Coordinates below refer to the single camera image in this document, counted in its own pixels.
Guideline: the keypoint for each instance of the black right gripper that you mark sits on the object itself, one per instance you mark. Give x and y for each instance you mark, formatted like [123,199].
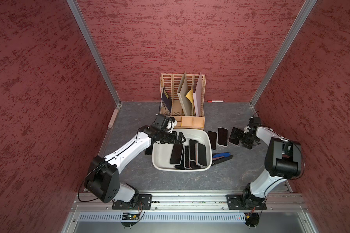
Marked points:
[248,144]

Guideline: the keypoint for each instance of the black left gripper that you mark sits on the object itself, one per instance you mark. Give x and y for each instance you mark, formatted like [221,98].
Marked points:
[173,141]

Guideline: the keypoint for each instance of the dark phone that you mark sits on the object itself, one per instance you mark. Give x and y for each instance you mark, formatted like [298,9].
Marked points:
[235,136]

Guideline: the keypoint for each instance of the black phone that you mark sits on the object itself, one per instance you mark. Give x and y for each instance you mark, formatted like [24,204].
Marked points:
[149,150]
[213,139]

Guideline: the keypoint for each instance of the pink case phone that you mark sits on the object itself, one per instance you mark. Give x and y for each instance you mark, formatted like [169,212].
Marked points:
[176,154]

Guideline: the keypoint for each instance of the white case phone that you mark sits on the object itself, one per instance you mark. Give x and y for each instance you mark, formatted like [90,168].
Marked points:
[222,137]
[201,156]
[192,147]

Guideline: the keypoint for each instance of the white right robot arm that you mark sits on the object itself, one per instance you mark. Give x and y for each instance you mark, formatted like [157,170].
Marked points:
[283,161]

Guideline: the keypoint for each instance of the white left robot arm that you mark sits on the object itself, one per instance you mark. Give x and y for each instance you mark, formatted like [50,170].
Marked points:
[103,178]

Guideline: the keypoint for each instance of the white plastic storage tray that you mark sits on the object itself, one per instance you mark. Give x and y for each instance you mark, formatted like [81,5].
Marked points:
[161,153]

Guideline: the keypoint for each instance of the dark blue booklet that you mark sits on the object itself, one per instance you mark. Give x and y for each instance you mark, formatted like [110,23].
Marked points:
[166,100]

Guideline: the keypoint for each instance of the yellow paper sheet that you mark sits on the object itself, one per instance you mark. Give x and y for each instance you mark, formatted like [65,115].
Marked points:
[189,96]

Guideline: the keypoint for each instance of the grey cardboard folder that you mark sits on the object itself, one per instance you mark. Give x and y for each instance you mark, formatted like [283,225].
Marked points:
[182,91]

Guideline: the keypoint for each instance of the pink grey folder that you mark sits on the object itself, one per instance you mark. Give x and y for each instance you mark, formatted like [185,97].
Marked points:
[197,95]

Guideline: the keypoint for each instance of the beige plastic file organizer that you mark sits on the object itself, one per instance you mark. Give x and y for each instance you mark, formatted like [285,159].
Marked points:
[171,83]

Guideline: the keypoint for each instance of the red white marker pen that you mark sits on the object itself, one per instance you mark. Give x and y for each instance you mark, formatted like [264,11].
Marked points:
[215,101]

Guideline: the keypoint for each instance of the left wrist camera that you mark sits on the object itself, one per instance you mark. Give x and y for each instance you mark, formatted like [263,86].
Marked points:
[164,123]

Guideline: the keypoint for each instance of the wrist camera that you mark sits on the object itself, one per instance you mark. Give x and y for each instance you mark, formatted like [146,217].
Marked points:
[255,121]
[164,123]

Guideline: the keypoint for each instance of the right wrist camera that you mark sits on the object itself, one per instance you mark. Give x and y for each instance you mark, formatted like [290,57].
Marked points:
[255,121]

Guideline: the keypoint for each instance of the beige block at wall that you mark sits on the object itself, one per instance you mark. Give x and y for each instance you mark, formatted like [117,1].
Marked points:
[113,118]

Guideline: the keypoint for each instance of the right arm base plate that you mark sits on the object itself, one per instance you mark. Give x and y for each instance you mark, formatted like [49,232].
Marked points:
[236,202]

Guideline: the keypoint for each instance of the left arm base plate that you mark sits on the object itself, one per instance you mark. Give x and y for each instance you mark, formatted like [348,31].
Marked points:
[139,202]

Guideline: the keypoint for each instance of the aluminium front rail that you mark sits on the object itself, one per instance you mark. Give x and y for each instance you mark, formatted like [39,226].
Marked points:
[192,206]

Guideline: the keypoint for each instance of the aluminium right corner post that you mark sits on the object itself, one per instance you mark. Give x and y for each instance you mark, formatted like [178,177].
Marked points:
[289,39]

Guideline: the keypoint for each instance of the aluminium corner post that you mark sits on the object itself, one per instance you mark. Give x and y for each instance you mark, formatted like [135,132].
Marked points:
[77,13]
[289,39]

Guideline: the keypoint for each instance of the aluminium left corner post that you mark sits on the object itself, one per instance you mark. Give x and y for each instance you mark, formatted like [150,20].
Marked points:
[77,13]

